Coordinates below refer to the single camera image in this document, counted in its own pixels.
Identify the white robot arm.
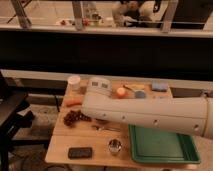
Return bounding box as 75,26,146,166
81,77,213,139

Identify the orange fruit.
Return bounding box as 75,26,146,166
116,87,126,98

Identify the grey round lid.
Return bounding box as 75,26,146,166
134,90,146,99

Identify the white plastic cup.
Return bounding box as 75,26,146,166
68,75,81,91

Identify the orange carrot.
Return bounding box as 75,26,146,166
65,99,82,107

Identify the bunch of dark grapes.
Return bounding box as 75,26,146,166
63,110,92,127

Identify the blue sponge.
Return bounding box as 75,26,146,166
151,82,168,92

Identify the small metal cup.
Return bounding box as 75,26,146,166
108,139,122,155

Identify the green plastic tray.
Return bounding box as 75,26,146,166
128,125,201,164

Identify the yellow handled brush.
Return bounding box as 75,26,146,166
123,84,145,92

